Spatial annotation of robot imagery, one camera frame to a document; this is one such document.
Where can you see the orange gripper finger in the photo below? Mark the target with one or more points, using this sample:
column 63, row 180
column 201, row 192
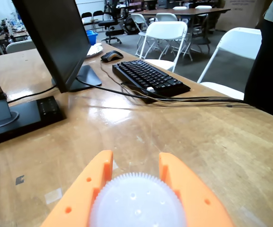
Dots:
column 198, row 208
column 77, row 201

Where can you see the small clear water bottle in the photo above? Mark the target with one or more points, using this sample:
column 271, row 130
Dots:
column 136, row 203

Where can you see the white paper plate stack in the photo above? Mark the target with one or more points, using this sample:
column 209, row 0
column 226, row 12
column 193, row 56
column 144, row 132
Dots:
column 95, row 50

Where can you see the desk lamp black base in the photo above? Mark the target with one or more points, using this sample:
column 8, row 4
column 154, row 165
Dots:
column 25, row 118

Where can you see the black keyboard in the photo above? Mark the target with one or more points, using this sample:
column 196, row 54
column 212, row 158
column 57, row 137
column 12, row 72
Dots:
column 150, row 78

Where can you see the black orange computer mouse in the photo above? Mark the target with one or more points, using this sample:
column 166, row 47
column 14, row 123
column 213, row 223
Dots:
column 110, row 56

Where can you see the person in black trousers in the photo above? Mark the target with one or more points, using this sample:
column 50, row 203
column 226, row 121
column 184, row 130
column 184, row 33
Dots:
column 268, row 71

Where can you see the blue plastic bin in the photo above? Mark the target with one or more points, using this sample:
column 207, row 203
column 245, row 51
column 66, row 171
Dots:
column 92, row 37

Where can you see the black computer monitor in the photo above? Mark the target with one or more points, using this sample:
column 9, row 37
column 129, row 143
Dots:
column 56, row 35

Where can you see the black round wheel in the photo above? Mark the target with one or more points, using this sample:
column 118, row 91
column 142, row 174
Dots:
column 132, row 24

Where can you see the black folding chair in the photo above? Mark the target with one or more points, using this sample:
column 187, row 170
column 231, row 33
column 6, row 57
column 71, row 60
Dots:
column 87, row 16
column 98, row 14

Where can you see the brown folding table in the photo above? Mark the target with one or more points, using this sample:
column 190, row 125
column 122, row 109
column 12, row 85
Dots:
column 186, row 11

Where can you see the large cardboard box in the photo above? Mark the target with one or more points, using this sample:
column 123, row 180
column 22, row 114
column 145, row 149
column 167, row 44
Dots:
column 240, row 14

